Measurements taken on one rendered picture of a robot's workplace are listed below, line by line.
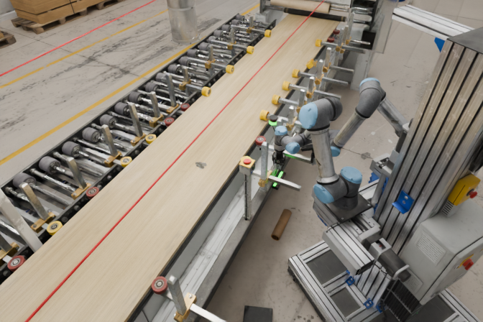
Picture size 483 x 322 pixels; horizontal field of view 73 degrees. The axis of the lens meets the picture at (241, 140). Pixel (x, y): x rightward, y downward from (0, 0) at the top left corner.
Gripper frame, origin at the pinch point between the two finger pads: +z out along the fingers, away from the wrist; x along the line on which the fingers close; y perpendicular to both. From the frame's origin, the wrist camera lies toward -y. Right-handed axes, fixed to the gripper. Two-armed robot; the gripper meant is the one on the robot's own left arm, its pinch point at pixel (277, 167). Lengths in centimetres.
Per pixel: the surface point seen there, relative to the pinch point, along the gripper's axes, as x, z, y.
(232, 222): -28.8, 31.2, 26.1
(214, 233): -40, 31, 36
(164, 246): -61, 3, 65
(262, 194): -9.5, 23.0, 5.8
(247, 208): -18.0, 11.9, 28.1
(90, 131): -154, 8, -33
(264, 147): -9.4, -20.4, 3.9
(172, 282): -43, -23, 97
